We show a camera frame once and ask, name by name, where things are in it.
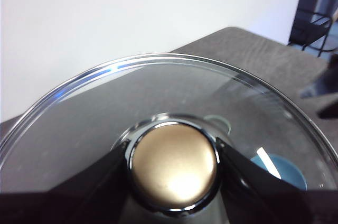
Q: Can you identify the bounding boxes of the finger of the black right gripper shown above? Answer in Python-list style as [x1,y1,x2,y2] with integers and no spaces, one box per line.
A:
[300,53,338,98]
[318,101,338,119]

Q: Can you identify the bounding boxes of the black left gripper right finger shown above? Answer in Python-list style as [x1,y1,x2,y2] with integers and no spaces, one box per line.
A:
[215,137,338,224]

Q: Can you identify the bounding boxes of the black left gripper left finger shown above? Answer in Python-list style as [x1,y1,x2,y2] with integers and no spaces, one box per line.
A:
[0,141,159,224]

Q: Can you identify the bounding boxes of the glass lid with green knob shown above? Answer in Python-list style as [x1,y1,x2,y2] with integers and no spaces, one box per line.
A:
[0,53,338,218]

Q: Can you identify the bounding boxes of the pale green electric steamer pot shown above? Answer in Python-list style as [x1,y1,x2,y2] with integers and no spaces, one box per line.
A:
[204,114,232,135]

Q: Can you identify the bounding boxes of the blue ribbed bowl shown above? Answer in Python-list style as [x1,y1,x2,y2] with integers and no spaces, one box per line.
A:
[249,154,308,192]

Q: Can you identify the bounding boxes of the black metal frame rack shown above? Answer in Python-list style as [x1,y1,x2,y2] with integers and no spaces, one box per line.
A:
[287,0,338,57]

